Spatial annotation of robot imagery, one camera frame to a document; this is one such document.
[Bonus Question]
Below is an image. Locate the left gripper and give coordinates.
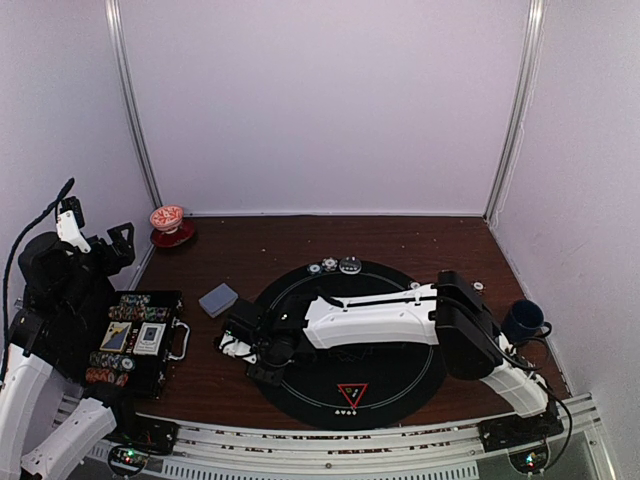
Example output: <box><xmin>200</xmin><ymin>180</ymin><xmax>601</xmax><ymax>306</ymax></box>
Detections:
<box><xmin>54</xmin><ymin>222</ymin><xmax>134</xmax><ymax>318</ymax></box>

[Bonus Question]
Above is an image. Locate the red triangle marker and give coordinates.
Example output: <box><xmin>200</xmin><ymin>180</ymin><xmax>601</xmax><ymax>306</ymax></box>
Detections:
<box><xmin>337</xmin><ymin>383</ymin><xmax>369</xmax><ymax>410</ymax></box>

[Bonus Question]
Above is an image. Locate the blue playing card deck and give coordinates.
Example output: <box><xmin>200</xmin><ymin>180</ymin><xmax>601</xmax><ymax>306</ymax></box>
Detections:
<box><xmin>198</xmin><ymin>283</ymin><xmax>239</xmax><ymax>318</ymax></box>

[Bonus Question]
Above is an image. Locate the blue white chip top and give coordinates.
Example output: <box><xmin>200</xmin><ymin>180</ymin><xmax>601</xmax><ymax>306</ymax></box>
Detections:
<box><xmin>321</xmin><ymin>257</ymin><xmax>339</xmax><ymax>272</ymax></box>

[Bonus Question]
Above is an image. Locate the clear acrylic dealer button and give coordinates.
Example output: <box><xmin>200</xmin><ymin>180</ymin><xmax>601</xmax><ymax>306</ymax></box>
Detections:
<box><xmin>338</xmin><ymin>256</ymin><xmax>362</xmax><ymax>275</ymax></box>

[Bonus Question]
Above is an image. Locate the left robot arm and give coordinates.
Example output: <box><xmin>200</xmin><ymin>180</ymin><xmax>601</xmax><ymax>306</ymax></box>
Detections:
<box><xmin>1</xmin><ymin>193</ymin><xmax>144</xmax><ymax>479</ymax></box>

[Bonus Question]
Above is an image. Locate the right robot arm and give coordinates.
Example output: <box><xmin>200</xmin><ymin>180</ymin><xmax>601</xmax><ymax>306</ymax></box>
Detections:
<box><xmin>219</xmin><ymin>264</ymin><xmax>564</xmax><ymax>449</ymax></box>

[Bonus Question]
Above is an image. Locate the red patterned bowl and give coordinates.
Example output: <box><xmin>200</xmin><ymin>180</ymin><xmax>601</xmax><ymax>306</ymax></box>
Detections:
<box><xmin>150</xmin><ymin>205</ymin><xmax>184</xmax><ymax>234</ymax></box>

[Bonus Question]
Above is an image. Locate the black poker chip case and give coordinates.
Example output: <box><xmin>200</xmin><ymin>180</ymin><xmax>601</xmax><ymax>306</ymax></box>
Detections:
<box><xmin>54</xmin><ymin>290</ymin><xmax>191</xmax><ymax>399</ymax></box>

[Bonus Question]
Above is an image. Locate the round black poker mat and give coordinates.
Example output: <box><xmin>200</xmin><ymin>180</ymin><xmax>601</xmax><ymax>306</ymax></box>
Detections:
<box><xmin>241</xmin><ymin>259</ymin><xmax>454</xmax><ymax>430</ymax></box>

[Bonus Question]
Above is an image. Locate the card deck in case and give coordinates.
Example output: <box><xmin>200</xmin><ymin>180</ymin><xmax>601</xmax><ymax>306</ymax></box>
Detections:
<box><xmin>133</xmin><ymin>323</ymin><xmax>166</xmax><ymax>356</ymax></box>
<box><xmin>99</xmin><ymin>321</ymin><xmax>132</xmax><ymax>353</ymax></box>

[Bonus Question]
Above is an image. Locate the dark blue mug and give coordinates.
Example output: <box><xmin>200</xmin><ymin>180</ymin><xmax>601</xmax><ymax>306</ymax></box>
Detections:
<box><xmin>501</xmin><ymin>299</ymin><xmax>553</xmax><ymax>345</ymax></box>

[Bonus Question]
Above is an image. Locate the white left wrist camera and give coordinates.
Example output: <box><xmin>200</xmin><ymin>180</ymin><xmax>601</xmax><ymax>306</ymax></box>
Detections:
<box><xmin>56</xmin><ymin>196</ymin><xmax>91</xmax><ymax>254</ymax></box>

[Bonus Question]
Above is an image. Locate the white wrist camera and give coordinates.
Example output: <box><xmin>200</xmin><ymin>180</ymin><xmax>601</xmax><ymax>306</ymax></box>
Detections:
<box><xmin>56</xmin><ymin>196</ymin><xmax>91</xmax><ymax>254</ymax></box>
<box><xmin>218</xmin><ymin>333</ymin><xmax>257</xmax><ymax>364</ymax></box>

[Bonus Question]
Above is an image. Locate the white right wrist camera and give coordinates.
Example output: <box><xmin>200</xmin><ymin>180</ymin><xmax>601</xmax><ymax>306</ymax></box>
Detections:
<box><xmin>218</xmin><ymin>333</ymin><xmax>257</xmax><ymax>364</ymax></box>

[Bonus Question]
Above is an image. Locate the left aluminium frame post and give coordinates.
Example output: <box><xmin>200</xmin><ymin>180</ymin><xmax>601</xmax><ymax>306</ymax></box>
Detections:
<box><xmin>105</xmin><ymin>0</ymin><xmax>162</xmax><ymax>208</ymax></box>

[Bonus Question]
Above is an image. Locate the aluminium frame post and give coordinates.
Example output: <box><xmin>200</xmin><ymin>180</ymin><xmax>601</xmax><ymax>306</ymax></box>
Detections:
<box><xmin>484</xmin><ymin>0</ymin><xmax>547</xmax><ymax>226</ymax></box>
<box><xmin>105</xmin><ymin>0</ymin><xmax>162</xmax><ymax>208</ymax></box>

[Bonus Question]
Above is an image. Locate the front aluminium rail base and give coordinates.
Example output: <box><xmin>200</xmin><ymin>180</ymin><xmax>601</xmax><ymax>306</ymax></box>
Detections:
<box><xmin>70</xmin><ymin>395</ymin><xmax>617</xmax><ymax>479</ymax></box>

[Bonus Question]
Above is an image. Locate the right aluminium frame post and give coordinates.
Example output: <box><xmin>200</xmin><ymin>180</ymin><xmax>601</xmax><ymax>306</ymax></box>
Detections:
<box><xmin>484</xmin><ymin>0</ymin><xmax>547</xmax><ymax>226</ymax></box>

